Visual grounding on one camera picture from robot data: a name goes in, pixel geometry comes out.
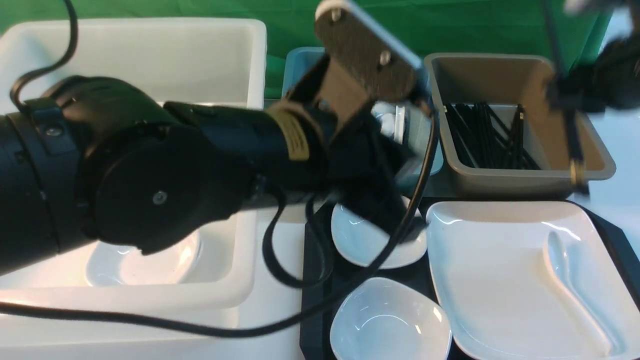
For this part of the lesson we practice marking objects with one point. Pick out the blue plastic spoon bin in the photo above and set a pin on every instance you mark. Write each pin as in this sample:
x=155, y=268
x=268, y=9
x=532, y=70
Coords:
x=391, y=116

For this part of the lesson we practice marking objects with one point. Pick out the black chopstick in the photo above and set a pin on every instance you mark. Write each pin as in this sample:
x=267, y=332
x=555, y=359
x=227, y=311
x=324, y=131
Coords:
x=577, y=168

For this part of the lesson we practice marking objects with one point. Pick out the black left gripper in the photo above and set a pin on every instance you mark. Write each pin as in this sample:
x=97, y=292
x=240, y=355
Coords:
x=362, y=163

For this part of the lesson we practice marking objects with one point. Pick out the large white plastic tub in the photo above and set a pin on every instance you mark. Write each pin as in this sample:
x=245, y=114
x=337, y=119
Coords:
x=197, y=60

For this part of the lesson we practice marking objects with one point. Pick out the pile of black chopsticks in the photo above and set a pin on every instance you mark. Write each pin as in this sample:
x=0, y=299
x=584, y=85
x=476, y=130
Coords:
x=482, y=140

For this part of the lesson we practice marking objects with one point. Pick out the brown plastic chopstick bin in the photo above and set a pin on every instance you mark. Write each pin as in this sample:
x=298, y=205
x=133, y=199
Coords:
x=502, y=81

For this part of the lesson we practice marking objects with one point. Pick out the white square bowl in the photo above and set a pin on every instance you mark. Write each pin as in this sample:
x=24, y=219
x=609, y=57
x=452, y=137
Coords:
x=385, y=320
x=360, y=242

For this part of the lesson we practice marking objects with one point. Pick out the white soup spoon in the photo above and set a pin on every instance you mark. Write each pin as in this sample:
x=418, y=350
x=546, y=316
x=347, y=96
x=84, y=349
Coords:
x=558, y=266

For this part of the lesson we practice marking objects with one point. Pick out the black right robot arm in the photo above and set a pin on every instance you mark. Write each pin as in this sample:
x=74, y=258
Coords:
x=611, y=80

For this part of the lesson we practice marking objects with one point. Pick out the large white rice plate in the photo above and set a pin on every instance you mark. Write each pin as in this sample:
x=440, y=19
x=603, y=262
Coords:
x=488, y=273

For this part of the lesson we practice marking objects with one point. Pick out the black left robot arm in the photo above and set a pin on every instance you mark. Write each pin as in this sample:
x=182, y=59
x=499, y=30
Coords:
x=96, y=158

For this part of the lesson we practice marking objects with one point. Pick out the green cloth backdrop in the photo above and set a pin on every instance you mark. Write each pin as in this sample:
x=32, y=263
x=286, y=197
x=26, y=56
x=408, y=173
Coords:
x=514, y=27

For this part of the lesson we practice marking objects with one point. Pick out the wrist camera mount plate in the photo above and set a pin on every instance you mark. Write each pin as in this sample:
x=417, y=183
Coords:
x=376, y=59

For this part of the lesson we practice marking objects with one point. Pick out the white bowl in tub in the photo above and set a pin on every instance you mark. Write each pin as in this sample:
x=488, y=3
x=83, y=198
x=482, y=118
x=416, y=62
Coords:
x=115, y=265

